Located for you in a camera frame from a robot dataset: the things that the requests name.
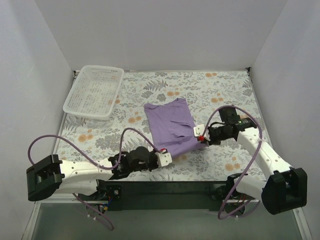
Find purple t shirt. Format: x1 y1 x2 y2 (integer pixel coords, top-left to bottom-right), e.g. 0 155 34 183
144 98 206 158

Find white plastic basket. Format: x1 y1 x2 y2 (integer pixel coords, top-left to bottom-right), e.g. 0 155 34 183
62 65 125 121

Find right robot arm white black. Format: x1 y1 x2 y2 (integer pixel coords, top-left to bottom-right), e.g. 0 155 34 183
197 105 308 220

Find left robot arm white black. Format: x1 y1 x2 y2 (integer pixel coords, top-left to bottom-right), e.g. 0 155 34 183
26 146 164 202

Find floral patterned table mat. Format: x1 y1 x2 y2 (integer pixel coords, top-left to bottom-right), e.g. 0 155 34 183
55 71 264 181

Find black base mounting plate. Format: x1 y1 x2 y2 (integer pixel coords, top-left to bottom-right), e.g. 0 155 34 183
77 181 251 213

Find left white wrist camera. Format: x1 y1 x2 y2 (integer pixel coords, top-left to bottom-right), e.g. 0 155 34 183
155 148 173 168

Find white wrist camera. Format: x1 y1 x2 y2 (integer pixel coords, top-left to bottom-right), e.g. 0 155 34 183
193 124 211 142
155 148 173 168

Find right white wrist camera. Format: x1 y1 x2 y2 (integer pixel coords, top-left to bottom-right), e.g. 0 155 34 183
193 124 211 142

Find aluminium frame rail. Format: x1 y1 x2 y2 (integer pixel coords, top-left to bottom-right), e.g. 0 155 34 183
294 208 313 240

